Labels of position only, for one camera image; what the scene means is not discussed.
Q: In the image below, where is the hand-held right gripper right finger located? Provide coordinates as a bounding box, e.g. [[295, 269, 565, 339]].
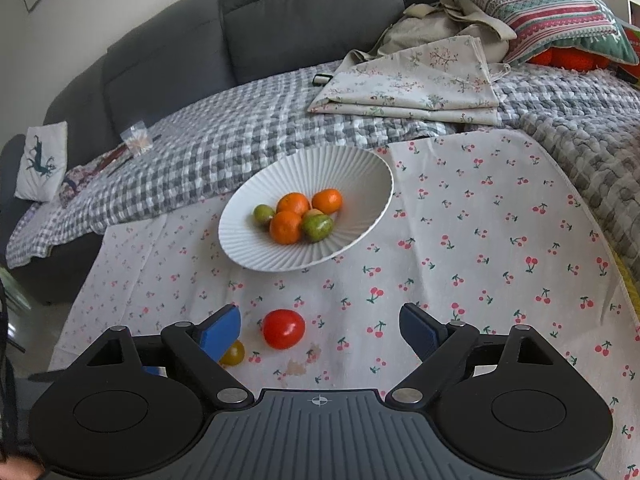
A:
[[386, 302, 553, 411]]

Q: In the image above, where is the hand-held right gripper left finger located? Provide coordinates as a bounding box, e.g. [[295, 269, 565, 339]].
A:
[[87, 303, 254, 411]]

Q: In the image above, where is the yellow-green tomato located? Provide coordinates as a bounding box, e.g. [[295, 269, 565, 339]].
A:
[[219, 340, 246, 366]]

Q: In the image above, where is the red tomato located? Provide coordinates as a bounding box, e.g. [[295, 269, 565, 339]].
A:
[[262, 309, 306, 350]]

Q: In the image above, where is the orange mandarin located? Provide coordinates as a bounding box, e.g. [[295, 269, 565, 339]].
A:
[[311, 188, 344, 214], [269, 210, 304, 245], [276, 192, 311, 217]]

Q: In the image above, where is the green oval fruit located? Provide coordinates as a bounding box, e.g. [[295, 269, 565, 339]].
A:
[[301, 213, 334, 243]]

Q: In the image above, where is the white ribbed plate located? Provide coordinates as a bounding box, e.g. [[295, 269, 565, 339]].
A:
[[218, 146, 394, 272]]

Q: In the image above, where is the cherry print cloth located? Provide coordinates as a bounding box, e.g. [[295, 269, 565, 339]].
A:
[[47, 127, 640, 480]]

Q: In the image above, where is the dark floral cloth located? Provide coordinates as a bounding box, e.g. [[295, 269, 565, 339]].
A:
[[59, 142, 133, 208]]

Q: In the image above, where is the grey checked blanket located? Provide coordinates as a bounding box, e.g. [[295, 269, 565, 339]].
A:
[[5, 62, 526, 268]]

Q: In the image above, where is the small clear plastic bag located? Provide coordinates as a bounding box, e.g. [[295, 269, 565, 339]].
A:
[[120, 121, 152, 153]]

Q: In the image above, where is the folded floral cloth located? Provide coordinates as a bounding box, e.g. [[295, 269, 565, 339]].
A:
[[306, 35, 511, 126]]

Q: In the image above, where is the white cushion with blue print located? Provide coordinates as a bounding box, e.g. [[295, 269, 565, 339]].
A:
[[14, 121, 68, 203]]

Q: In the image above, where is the grey knit blanket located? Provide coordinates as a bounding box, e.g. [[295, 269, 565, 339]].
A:
[[492, 62, 640, 281]]

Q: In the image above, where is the beige cloth bag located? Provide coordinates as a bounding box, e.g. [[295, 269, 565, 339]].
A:
[[375, 0, 518, 66]]

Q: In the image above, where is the red-orange fuzzy cushion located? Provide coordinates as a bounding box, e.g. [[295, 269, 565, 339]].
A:
[[527, 47, 613, 71]]

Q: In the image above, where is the grey sofa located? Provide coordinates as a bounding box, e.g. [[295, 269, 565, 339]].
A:
[[0, 0, 551, 306]]

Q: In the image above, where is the striped patterned pillow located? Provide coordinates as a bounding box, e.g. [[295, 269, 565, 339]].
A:
[[442, 0, 640, 66]]

